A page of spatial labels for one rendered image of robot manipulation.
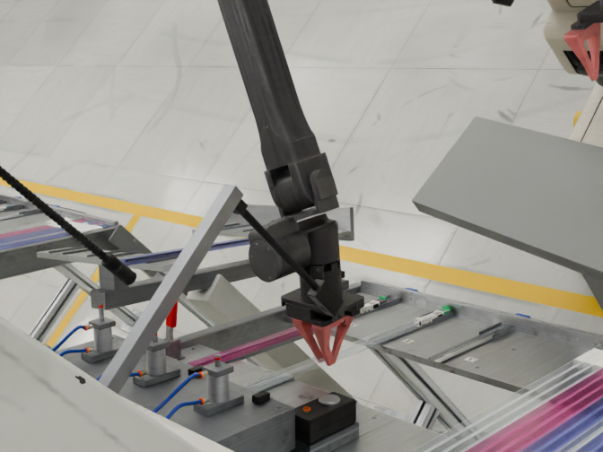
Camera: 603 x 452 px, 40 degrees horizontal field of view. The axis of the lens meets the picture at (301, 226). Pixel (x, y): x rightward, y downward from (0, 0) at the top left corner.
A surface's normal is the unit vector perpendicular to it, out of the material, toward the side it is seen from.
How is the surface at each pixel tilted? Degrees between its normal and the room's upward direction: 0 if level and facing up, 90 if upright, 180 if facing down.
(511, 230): 0
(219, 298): 90
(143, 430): 90
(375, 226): 0
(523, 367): 46
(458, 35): 0
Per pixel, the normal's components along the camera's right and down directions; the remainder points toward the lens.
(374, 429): -0.01, -0.98
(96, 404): 0.71, 0.14
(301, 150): 0.61, -0.12
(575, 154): -0.51, -0.57
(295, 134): 0.52, -0.33
